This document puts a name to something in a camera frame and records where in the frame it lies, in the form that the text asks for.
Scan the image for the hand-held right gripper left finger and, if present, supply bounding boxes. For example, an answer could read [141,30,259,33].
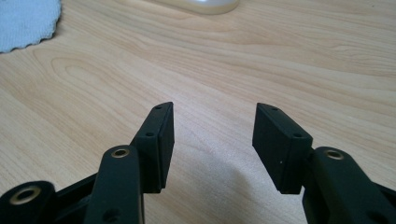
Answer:
[130,101,176,194]

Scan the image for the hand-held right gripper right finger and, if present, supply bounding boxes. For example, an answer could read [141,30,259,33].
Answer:
[251,103,314,195]

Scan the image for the white plate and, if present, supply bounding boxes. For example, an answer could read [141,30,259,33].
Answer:
[157,0,241,16]

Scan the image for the light blue cloth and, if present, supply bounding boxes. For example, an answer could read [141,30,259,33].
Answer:
[0,0,63,54]

